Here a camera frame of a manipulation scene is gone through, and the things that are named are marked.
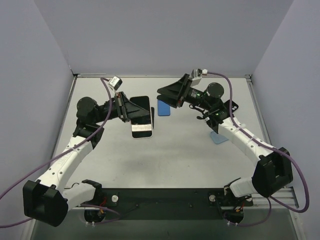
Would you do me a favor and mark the black phone case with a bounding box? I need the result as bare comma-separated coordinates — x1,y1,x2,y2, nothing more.
224,100,239,113

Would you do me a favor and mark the beige cased phone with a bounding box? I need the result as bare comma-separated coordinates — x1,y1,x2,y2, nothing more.
130,95,153,139

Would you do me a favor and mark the black phone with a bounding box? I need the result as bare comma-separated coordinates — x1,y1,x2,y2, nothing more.
150,107,155,129

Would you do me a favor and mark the light blue cased phone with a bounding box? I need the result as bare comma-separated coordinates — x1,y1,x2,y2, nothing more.
210,131,228,145

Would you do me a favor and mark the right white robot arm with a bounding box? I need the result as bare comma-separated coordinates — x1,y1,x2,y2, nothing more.
157,74,293,198

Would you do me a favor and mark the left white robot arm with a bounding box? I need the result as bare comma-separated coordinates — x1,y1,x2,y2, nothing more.
22,91,152,227

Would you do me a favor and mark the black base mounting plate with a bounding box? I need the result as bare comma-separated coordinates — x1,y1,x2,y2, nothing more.
84,200,247,222

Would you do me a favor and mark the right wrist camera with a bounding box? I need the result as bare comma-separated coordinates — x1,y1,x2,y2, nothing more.
189,68,208,81

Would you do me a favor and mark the aluminium front rail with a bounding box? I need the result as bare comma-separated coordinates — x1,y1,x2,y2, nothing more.
29,186,300,210

